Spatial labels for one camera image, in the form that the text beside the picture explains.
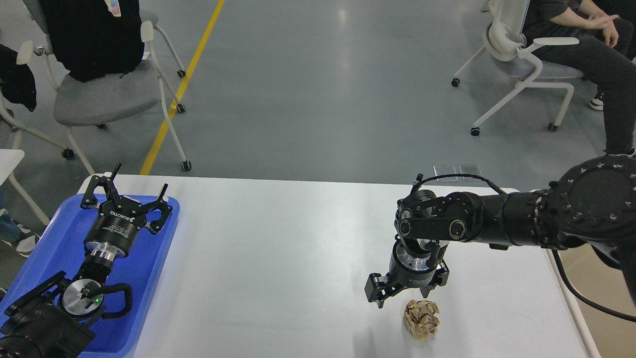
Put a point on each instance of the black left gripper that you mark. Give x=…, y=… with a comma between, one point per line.
x=115, y=224

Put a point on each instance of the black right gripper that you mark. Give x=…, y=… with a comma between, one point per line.
x=425, y=269

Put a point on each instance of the brown paper ball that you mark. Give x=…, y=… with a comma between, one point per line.
x=420, y=319

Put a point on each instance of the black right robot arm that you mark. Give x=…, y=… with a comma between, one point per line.
x=593, y=203

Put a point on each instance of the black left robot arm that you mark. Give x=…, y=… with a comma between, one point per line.
x=54, y=319

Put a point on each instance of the blue plastic tray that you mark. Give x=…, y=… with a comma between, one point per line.
x=61, y=248

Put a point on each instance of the white sneaker at left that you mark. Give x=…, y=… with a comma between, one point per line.
x=16, y=235

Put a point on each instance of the white side table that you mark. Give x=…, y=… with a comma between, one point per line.
x=9, y=160

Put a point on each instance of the left floor socket plate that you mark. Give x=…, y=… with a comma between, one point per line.
x=441, y=170

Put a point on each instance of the floor socket plate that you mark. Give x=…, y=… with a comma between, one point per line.
x=441, y=170
x=470, y=170

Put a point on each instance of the right floor socket plate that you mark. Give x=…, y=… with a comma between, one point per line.
x=470, y=170

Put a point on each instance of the black garment at left edge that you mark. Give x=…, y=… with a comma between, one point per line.
x=17, y=80

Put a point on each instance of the black jacket on chair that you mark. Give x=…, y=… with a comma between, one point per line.
x=90, y=41

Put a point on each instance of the white office chair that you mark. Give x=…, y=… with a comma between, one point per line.
x=514, y=55

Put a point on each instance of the seated person in black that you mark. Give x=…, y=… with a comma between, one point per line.
x=600, y=54

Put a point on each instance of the grey chair with white frame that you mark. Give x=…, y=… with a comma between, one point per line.
x=109, y=98

